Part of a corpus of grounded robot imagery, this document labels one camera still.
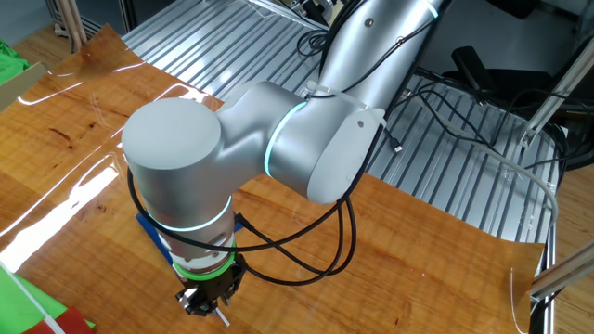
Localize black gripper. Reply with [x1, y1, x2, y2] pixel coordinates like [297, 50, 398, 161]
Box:
[175, 264, 248, 318]

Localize blue flag with white stick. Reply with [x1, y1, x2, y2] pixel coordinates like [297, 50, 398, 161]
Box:
[136, 211, 246, 328]

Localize large red flag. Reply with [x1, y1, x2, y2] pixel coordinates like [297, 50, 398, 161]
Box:
[21, 304, 97, 334]

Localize green flag with white stick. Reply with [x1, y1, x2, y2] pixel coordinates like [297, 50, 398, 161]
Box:
[0, 260, 97, 334]

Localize glossy wood-grain table mat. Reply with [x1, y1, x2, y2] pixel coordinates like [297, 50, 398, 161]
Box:
[0, 22, 547, 334]

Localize cardboard box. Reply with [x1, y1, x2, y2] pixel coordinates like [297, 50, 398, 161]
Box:
[0, 61, 49, 111]

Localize copper-coloured diagonal strut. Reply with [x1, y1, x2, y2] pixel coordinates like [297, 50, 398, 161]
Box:
[56, 0, 89, 47]

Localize green cloth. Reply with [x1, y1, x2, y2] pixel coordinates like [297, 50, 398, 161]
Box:
[0, 39, 32, 85]

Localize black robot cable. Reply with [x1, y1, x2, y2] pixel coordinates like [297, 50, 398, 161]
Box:
[234, 197, 358, 287]
[125, 124, 386, 254]

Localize grey cable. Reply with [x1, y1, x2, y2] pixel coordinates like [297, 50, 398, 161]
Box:
[433, 113, 561, 233]

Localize black cables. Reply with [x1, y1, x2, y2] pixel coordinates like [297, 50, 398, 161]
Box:
[440, 45, 594, 171]

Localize aluminium frame strut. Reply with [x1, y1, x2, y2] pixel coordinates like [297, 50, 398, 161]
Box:
[528, 240, 594, 302]
[518, 34, 594, 148]

